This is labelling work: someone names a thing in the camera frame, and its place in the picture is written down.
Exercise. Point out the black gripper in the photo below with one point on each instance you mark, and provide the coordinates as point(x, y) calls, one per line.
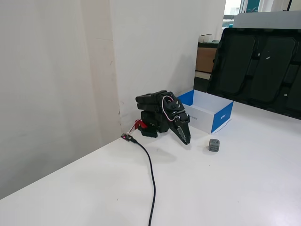
point(180, 127)

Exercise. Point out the gray block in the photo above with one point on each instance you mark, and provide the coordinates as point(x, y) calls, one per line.
point(214, 145)

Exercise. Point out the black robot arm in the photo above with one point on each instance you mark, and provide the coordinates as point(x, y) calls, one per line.
point(150, 101)

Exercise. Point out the blue and white cardboard box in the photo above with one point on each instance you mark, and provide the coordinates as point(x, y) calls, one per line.
point(204, 117)

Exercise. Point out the brown cardboard box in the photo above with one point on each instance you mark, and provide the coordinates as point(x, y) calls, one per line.
point(205, 60)

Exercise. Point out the red table clamp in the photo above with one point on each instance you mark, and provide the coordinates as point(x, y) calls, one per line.
point(138, 123)

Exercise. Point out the small controller board red led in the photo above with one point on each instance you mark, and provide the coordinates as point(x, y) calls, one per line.
point(126, 137)

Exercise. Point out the white cup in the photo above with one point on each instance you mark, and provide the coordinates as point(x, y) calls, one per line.
point(202, 38)
point(208, 38)

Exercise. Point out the black plastic moulded tray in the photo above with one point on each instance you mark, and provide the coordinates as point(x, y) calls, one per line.
point(256, 68)

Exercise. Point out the gray flat panel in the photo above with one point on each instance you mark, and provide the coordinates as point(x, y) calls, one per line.
point(265, 20)

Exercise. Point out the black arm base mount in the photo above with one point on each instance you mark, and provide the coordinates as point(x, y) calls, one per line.
point(148, 133)

